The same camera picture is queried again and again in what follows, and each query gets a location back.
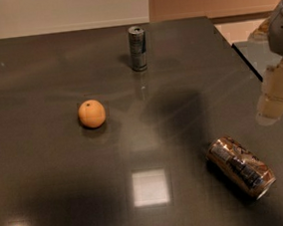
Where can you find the orange soda can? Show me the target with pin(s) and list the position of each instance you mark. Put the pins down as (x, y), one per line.
(240, 165)

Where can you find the silver slim can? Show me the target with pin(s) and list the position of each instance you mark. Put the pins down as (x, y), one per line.
(137, 47)

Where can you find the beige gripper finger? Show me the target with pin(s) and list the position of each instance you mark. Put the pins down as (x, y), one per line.
(270, 103)
(260, 33)

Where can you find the orange fruit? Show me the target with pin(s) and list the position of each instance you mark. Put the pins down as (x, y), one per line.
(92, 114)

